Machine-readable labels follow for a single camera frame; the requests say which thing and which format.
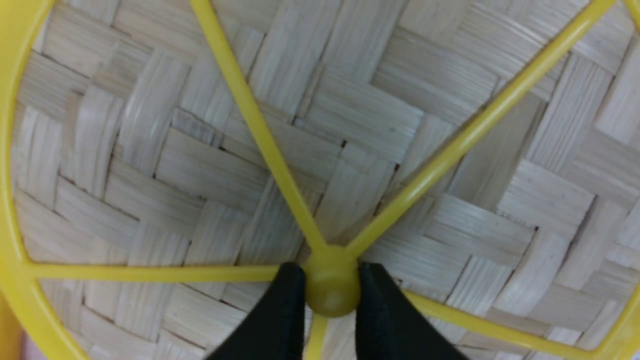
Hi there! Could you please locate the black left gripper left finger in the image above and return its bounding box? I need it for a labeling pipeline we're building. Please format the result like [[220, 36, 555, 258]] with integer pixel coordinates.
[[206, 262, 306, 360]]

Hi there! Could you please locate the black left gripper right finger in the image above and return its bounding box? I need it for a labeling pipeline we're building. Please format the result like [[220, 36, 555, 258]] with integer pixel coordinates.
[[355, 262, 467, 360]]

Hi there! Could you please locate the yellow-rimmed bamboo steamer lid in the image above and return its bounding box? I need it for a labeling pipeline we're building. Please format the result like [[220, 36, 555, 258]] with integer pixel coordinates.
[[1, 0, 639, 360]]

